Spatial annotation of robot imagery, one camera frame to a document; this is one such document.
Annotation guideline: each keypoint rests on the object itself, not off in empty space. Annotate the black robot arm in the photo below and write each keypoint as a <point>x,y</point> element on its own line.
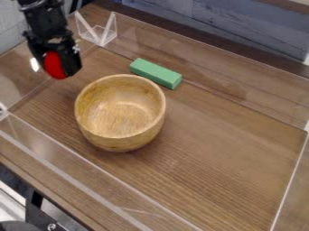
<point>49,38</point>

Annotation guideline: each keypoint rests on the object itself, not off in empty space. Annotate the clear acrylic stand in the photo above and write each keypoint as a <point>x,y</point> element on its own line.
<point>99,35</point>

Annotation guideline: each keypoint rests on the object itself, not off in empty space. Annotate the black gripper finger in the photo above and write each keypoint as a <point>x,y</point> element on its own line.
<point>37,50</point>
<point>68,59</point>

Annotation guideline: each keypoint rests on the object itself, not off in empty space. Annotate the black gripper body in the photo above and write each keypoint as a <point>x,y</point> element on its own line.
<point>46,23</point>

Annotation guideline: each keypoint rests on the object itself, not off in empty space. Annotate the green rectangular block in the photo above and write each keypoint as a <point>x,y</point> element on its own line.
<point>157,74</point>

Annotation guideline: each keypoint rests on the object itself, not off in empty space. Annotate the wooden bowl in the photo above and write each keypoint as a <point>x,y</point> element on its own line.
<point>120,111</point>

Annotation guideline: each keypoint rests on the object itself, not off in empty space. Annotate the red plush fruit green stem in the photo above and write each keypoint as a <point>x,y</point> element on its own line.
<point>49,59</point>

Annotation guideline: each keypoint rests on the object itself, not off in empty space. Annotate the black table leg frame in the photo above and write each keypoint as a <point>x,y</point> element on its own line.
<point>36,217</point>

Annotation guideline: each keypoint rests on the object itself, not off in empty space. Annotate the clear acrylic tray wall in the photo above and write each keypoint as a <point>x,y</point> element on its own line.
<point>95,197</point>

